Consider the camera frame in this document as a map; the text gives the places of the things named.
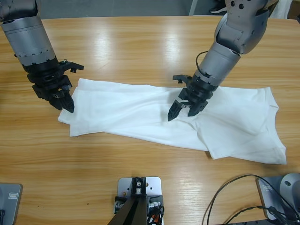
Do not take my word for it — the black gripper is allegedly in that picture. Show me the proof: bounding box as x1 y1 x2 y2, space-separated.
167 75 220 122
23 58 75 114

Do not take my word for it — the white t-shirt with black logo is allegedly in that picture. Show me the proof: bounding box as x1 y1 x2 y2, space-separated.
58 78 287 165

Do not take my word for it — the black clamp with silver knob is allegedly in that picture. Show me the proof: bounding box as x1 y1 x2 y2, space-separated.
114 196 128 214
146 194 165 220

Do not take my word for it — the white metal pole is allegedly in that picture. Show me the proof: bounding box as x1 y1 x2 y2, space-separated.
188 0 198 15

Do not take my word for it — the black sneaker with white sole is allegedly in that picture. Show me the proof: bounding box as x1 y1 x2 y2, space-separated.
210 6 228 14

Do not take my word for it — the white bag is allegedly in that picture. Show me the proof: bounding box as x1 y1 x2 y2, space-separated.
270 0 293 19

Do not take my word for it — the black gripper side bracket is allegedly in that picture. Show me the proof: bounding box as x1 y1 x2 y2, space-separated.
172 74 193 85
59 60 85 74

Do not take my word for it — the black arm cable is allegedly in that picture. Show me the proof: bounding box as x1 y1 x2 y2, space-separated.
195 51 210 73

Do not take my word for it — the white mount block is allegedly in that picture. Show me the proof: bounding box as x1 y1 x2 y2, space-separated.
117 177 165 225

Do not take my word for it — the black and orange cable bundle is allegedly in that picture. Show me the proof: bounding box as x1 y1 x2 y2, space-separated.
147 206 166 225

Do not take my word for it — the thin dark cable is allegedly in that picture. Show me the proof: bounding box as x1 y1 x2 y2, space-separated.
220 205 282 225

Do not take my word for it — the dark camera post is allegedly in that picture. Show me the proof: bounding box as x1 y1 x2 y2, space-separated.
109 177 149 225

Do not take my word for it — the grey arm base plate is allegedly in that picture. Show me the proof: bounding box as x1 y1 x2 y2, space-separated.
255 176 300 221
0 183 23 225

